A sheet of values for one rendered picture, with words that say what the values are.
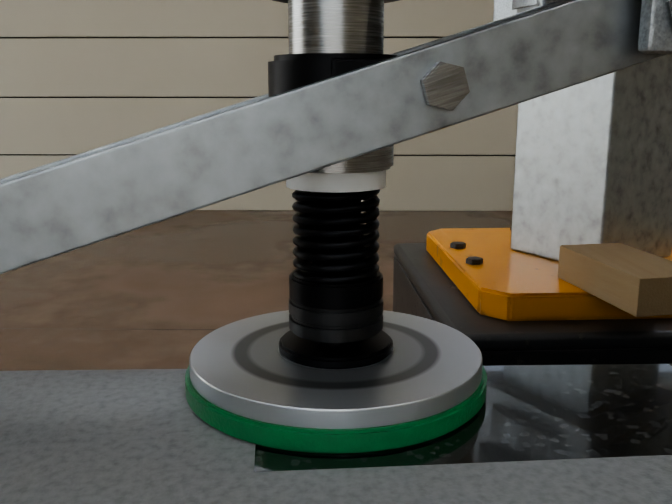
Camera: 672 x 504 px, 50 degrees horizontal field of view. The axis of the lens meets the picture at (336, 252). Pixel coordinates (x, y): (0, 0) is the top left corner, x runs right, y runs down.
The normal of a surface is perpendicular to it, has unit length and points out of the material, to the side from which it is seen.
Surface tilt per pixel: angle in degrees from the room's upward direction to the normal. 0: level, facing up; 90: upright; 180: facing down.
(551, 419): 0
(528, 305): 90
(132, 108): 90
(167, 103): 90
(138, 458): 0
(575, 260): 90
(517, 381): 0
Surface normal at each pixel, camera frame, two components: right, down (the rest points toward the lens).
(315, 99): 0.14, 0.22
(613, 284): -0.98, 0.04
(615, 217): 0.54, 0.18
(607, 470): 0.00, -0.98
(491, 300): -0.67, 0.16
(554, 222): -0.83, 0.12
